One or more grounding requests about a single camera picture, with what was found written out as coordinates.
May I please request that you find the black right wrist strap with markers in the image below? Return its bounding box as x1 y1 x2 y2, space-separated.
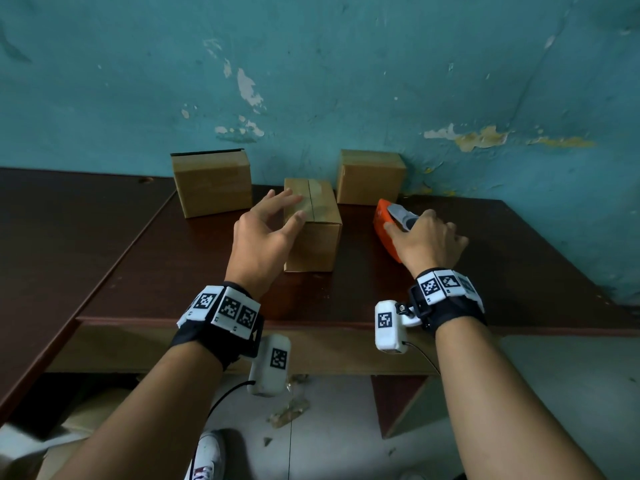
407 267 487 335

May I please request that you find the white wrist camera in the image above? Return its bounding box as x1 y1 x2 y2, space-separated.
247 333 292 398
374 299 422 355

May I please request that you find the person's right hand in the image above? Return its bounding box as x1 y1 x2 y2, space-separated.
382 209 470 279

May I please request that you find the dark brown wooden desk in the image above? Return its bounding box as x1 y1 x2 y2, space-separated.
0 167 177 425

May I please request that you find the black right camera cable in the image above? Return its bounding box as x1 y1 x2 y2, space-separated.
402 341 441 375

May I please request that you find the black camera cable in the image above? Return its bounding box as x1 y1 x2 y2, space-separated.
402 341 441 375
189 379 256 480

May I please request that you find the orange tape dispenser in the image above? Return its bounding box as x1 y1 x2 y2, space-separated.
372 198 421 265

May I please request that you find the black left wrist strap with markers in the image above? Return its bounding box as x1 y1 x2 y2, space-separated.
169 281 265 371

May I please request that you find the dark brown wooden table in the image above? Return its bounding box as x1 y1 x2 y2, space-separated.
47 184 640 439

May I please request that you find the large brown cardboard box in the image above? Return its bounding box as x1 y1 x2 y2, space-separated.
283 177 343 273

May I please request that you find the small brown cardboard box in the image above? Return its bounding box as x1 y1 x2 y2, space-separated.
336 149 407 207

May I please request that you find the black wrist strap with markers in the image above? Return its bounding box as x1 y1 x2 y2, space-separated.
169 281 265 371
407 267 487 335

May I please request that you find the person's left hand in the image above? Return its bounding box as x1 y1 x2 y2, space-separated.
225 188 307 301

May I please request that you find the person's right forearm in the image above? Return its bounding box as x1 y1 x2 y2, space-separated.
435 317 609 480

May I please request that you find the black left camera cable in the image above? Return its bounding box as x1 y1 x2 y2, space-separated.
189 379 256 480

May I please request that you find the white left shoe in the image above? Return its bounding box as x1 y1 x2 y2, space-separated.
183 430 226 480

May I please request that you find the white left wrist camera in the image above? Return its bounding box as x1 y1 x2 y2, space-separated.
247 333 292 398

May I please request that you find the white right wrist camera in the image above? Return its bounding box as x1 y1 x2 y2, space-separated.
374 299 422 355

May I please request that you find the crumpled clear plastic scrap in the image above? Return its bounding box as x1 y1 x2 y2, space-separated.
267 374 311 429

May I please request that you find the cardboard box with dark edge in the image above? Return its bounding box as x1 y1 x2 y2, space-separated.
170 148 253 219

